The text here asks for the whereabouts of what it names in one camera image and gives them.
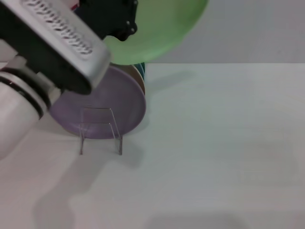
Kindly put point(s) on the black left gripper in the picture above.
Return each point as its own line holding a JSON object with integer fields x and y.
{"x": 107, "y": 14}

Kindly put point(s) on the light green plate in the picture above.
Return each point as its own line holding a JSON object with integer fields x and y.
{"x": 162, "y": 31}

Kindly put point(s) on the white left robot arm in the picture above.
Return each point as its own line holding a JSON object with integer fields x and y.
{"x": 14, "y": 114}

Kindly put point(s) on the light blue plate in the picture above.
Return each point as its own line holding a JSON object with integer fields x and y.
{"x": 141, "y": 69}

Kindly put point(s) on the beige plate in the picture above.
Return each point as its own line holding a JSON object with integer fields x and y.
{"x": 139, "y": 81}

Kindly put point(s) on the purple plate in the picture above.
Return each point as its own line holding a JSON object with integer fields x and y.
{"x": 112, "y": 95}

